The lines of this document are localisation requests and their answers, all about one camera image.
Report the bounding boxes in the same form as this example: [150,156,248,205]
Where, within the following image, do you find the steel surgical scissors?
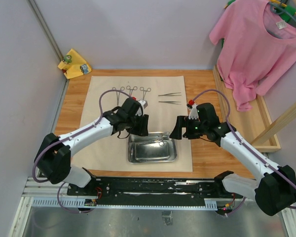
[144,136,165,147]

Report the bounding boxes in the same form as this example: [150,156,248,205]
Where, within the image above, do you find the steel hemostat clamp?
[126,85,138,97]

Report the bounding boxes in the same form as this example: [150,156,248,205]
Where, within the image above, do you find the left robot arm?
[35,97,148,196]

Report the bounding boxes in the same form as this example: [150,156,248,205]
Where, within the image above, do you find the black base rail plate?
[67,177,233,207]

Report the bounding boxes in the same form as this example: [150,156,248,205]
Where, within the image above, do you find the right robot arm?
[170,103,296,216]

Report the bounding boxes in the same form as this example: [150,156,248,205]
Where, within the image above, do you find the wooden pole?
[251,102,296,145]

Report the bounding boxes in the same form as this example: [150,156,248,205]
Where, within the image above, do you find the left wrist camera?
[132,97,148,117]

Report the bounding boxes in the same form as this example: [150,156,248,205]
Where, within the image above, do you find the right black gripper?
[169,116,207,140]

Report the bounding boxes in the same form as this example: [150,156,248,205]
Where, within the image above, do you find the stainless steel tray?
[128,132,178,164]

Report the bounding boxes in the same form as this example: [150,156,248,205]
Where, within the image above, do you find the steel surgical forceps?
[158,92,182,97]

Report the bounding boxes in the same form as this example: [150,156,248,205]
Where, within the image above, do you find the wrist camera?
[186,100,199,120]
[132,97,148,117]

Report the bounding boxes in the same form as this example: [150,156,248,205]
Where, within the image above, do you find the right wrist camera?
[186,100,199,120]

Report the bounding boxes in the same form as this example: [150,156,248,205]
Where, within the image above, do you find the long steel hemostat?
[140,86,151,100]

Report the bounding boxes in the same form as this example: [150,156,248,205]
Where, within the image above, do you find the yellow printed cloth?
[58,48,92,79]

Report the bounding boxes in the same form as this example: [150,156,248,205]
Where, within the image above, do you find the green clothes hanger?
[268,0,296,25]

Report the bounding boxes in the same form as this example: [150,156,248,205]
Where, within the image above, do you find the wooden tray frame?
[213,65,281,153]

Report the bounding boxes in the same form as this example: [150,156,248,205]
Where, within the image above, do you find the pink t-shirt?
[209,0,296,112]

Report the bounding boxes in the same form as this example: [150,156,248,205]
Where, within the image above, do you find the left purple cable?
[33,89,136,214]

